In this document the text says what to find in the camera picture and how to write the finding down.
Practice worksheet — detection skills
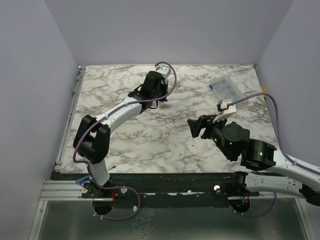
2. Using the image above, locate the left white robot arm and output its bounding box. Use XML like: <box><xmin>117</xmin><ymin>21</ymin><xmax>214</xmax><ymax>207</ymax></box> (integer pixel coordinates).
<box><xmin>72</xmin><ymin>65</ymin><xmax>172</xmax><ymax>198</ymax></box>

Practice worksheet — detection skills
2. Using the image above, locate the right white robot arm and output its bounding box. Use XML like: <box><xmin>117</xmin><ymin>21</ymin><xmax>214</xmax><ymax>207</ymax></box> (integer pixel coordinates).
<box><xmin>187</xmin><ymin>115</ymin><xmax>320</xmax><ymax>206</ymax></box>

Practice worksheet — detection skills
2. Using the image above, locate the clear plastic organizer box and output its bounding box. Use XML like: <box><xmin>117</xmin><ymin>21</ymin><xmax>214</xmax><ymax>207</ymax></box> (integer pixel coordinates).
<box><xmin>208</xmin><ymin>75</ymin><xmax>245</xmax><ymax>102</ymax></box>

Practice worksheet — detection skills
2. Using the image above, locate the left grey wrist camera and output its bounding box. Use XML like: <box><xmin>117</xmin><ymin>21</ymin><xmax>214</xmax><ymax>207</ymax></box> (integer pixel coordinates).
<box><xmin>155</xmin><ymin>65</ymin><xmax>172</xmax><ymax>81</ymax></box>

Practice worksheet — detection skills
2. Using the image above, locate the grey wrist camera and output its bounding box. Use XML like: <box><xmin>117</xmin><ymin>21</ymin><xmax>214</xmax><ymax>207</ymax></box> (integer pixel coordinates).
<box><xmin>213</xmin><ymin>98</ymin><xmax>236</xmax><ymax>122</ymax></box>
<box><xmin>155</xmin><ymin>65</ymin><xmax>172</xmax><ymax>81</ymax></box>

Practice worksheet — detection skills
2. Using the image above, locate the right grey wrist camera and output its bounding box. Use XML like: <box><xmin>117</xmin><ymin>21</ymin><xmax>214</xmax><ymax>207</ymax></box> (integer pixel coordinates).
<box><xmin>213</xmin><ymin>98</ymin><xmax>236</xmax><ymax>122</ymax></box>

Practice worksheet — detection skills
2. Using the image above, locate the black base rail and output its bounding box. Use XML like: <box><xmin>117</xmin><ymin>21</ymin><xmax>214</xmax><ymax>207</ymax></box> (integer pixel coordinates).
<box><xmin>82</xmin><ymin>172</ymin><xmax>250</xmax><ymax>208</ymax></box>

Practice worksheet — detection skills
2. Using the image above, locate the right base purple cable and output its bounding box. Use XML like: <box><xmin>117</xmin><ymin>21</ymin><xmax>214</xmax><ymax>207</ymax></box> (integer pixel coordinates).
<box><xmin>233</xmin><ymin>192</ymin><xmax>278</xmax><ymax>218</ymax></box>

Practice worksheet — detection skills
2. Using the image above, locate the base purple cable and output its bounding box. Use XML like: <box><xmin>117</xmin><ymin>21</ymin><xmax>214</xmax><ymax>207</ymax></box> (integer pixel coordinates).
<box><xmin>233</xmin><ymin>192</ymin><xmax>278</xmax><ymax>218</ymax></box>
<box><xmin>92</xmin><ymin>186</ymin><xmax>141</xmax><ymax>221</ymax></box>

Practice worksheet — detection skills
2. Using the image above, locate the metal side rail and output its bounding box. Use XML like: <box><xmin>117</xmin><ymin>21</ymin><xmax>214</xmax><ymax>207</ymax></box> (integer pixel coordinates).
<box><xmin>53</xmin><ymin>65</ymin><xmax>87</xmax><ymax>172</ymax></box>

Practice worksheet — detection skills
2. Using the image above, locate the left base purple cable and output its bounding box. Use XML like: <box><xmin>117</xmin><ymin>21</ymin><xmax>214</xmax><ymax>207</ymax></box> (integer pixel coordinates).
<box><xmin>92</xmin><ymin>186</ymin><xmax>141</xmax><ymax>221</ymax></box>

